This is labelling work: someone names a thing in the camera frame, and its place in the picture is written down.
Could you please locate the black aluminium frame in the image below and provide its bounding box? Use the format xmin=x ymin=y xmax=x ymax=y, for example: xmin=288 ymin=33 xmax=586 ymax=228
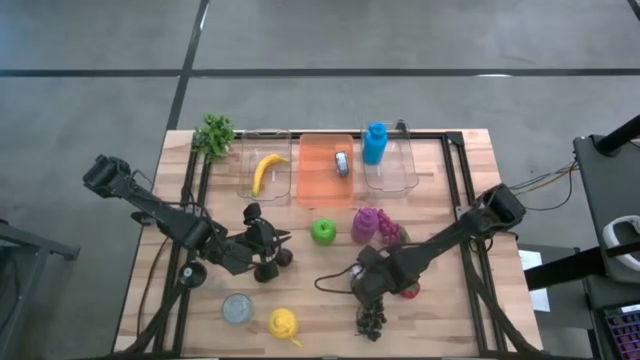
xmin=119 ymin=129 xmax=546 ymax=359

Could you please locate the black grape bunch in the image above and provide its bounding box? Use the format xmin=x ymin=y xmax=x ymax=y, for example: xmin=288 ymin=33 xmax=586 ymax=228
xmin=355 ymin=297 xmax=388 ymax=343

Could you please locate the green apple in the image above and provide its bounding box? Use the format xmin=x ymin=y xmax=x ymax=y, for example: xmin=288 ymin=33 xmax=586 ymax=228
xmin=310 ymin=218 xmax=338 ymax=247

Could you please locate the white paper sheet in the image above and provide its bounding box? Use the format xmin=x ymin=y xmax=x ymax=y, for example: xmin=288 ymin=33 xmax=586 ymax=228
xmin=518 ymin=248 xmax=551 ymax=314

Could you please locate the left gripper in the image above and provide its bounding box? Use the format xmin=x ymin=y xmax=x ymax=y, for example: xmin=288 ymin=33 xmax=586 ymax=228
xmin=219 ymin=202 xmax=293 ymax=284

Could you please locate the red grape bunch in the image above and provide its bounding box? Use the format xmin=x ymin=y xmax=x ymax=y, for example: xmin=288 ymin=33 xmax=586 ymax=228
xmin=375 ymin=208 xmax=411 ymax=246

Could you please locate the grey metal cart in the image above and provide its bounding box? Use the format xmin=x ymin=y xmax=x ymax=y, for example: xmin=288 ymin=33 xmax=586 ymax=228
xmin=0 ymin=217 xmax=81 ymax=360

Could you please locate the brown cable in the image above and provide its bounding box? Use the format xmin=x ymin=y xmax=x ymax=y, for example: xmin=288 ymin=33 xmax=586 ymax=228
xmin=137 ymin=234 xmax=171 ymax=341

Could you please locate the white headset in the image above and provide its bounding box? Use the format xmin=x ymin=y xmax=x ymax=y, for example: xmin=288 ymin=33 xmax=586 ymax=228
xmin=602 ymin=214 xmax=640 ymax=274

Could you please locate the orange plastic bin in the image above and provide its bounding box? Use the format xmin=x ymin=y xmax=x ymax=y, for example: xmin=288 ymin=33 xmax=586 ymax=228
xmin=296 ymin=132 xmax=356 ymax=209

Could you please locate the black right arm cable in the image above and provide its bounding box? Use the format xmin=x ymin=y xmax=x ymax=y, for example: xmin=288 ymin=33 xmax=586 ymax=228
xmin=313 ymin=272 xmax=361 ymax=295

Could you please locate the backlit keyboard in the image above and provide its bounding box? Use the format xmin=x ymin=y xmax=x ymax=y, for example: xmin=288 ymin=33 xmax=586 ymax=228
xmin=603 ymin=303 xmax=640 ymax=360

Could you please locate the yellow banana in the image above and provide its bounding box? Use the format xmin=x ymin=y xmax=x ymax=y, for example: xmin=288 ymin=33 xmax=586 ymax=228
xmin=250 ymin=153 xmax=291 ymax=199

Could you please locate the bundle of wires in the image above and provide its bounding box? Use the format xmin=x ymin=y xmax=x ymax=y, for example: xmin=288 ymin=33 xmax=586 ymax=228
xmin=509 ymin=162 xmax=581 ymax=211

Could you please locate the green artificial plant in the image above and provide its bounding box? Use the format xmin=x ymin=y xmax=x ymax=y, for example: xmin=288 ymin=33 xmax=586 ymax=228
xmin=193 ymin=113 xmax=236 ymax=162

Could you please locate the purple plastic bottle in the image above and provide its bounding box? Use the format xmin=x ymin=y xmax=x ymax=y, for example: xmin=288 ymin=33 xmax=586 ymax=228
xmin=349 ymin=207 xmax=380 ymax=246

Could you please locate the black desk bar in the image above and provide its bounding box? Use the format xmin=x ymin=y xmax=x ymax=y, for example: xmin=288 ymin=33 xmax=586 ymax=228
xmin=523 ymin=239 xmax=640 ymax=292

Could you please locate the black round knob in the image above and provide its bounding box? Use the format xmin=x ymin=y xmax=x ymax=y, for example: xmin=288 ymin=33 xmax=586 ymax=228
xmin=178 ymin=259 xmax=226 ymax=299

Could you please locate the clear plastic bin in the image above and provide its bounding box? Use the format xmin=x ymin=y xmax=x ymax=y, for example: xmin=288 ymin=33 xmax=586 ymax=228
xmin=236 ymin=128 xmax=294 ymax=204
xmin=359 ymin=119 xmax=420 ymax=194

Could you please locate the grey desk surface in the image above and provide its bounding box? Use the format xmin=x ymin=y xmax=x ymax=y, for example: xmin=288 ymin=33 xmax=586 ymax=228
xmin=572 ymin=133 xmax=640 ymax=286

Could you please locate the blue plastic bottle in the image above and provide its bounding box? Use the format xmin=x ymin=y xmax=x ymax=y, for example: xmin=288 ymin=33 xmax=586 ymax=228
xmin=361 ymin=122 xmax=389 ymax=166

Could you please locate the yellow plastic bottle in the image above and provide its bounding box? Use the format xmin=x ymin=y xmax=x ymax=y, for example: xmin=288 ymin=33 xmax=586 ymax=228
xmin=267 ymin=307 xmax=305 ymax=349

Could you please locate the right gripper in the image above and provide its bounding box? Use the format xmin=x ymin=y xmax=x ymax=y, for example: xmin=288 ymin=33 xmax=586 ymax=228
xmin=349 ymin=245 xmax=406 ymax=307

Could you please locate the black pole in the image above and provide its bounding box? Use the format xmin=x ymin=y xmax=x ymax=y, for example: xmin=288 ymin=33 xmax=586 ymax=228
xmin=594 ymin=114 xmax=640 ymax=156

